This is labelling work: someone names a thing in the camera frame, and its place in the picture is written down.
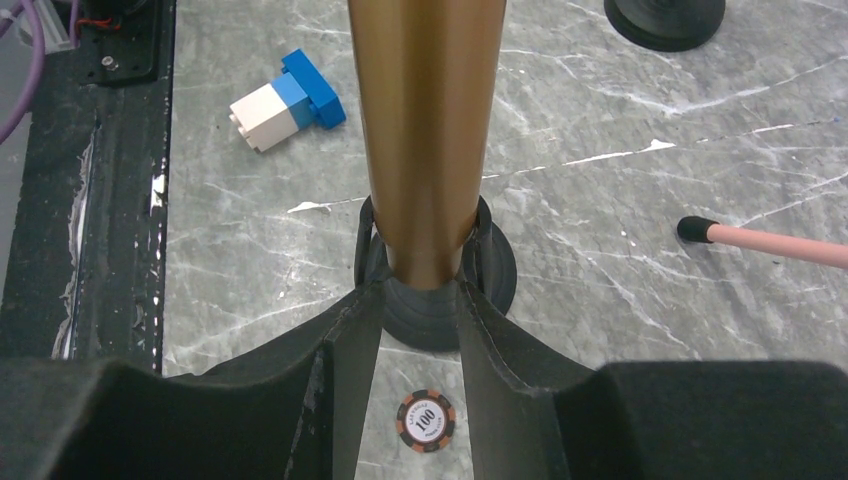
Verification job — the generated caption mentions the black round-base fork mic stand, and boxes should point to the black round-base fork mic stand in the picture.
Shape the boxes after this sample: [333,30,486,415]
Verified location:
[604,0,726,52]

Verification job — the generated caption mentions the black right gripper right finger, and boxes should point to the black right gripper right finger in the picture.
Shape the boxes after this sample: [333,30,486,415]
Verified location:
[457,283,847,479]

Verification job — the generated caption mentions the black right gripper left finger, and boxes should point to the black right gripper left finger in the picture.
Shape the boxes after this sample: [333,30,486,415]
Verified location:
[1,282,384,479]

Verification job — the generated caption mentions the black round-base clip mic stand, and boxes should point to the black round-base clip mic stand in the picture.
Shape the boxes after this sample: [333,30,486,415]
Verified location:
[354,198,517,352]

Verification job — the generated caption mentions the blue white toy brick block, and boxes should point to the blue white toy brick block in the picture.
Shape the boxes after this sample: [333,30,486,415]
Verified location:
[229,49,346,152]

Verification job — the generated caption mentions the gold microphone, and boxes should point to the gold microphone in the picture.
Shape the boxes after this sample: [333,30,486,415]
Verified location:
[348,1,506,289]

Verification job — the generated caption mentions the pink music stand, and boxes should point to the pink music stand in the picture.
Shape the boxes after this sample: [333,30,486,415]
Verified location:
[676,216,847,269]

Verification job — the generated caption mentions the brown poker chip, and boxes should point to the brown poker chip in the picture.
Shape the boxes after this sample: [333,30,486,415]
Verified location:
[395,389,456,453]

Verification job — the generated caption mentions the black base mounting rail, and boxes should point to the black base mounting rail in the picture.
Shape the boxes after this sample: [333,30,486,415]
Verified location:
[1,1,176,372]

